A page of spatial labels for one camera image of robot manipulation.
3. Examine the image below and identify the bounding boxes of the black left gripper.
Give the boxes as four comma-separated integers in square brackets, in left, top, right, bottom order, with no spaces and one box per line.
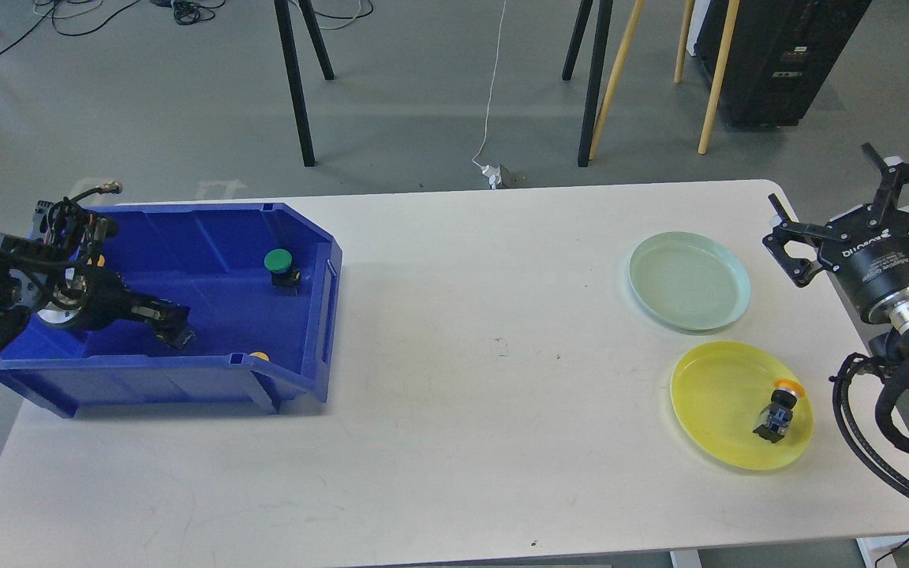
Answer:
[60,266,190,332]

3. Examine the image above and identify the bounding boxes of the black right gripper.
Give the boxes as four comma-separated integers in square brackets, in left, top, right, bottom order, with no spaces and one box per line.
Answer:
[762,143,909,326]

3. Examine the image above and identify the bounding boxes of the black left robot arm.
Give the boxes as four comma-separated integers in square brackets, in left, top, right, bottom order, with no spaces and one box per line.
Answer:
[0,181,195,353]

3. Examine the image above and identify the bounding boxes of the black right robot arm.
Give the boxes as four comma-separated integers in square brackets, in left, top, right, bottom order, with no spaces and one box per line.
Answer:
[762,143,909,499]

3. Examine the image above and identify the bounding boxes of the yellow button far left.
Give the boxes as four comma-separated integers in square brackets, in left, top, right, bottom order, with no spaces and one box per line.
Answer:
[86,254,106,268]

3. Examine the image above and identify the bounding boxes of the light green plate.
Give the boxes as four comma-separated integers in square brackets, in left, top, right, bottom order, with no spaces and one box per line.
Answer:
[627,231,753,334]

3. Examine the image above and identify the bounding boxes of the yellow plate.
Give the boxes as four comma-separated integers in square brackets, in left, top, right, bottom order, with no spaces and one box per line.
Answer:
[668,341,814,472]

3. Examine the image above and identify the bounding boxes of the blue plastic bin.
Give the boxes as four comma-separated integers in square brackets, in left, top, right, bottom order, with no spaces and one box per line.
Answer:
[0,204,342,418]

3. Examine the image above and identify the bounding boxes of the black cabinet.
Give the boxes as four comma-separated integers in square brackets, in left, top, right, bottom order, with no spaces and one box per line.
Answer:
[719,1,870,132]

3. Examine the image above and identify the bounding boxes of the wooden stand legs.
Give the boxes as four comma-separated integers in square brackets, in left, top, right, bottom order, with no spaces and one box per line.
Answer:
[589,0,742,161]

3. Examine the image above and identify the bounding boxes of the black stand legs centre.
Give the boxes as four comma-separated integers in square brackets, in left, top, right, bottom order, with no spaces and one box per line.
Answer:
[560,1,614,168]

